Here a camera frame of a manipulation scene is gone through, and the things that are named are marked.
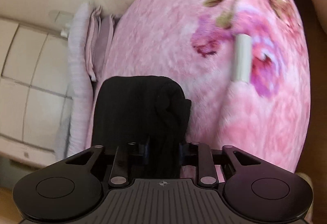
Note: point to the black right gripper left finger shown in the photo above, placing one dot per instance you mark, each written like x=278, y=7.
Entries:
x=129, y=164

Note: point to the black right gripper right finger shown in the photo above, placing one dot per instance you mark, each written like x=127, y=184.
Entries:
x=203, y=165

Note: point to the black garment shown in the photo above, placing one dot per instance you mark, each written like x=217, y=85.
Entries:
x=147, y=111

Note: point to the white fluffy quilt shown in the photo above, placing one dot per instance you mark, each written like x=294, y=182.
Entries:
x=71, y=135

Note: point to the white cylindrical tube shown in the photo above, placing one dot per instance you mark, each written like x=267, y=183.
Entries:
x=242, y=63

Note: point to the pink floral blanket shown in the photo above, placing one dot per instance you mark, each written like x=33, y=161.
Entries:
x=192, y=42

